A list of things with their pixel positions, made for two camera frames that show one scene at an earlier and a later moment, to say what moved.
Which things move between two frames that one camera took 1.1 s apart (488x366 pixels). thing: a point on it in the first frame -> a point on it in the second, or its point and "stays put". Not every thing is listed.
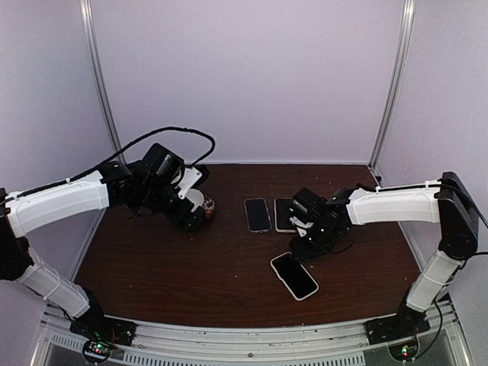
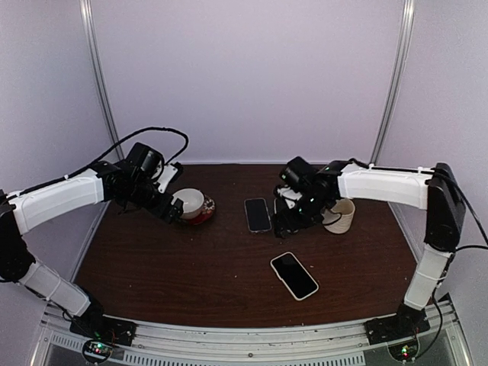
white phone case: x=294 y=276 stays put
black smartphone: x=258 y=215 stays put
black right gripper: x=302 y=253 -> x=294 y=223
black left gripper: x=177 y=218 -> x=171 y=213
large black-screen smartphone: x=258 y=215 stays put
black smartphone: x=294 y=275 stays put
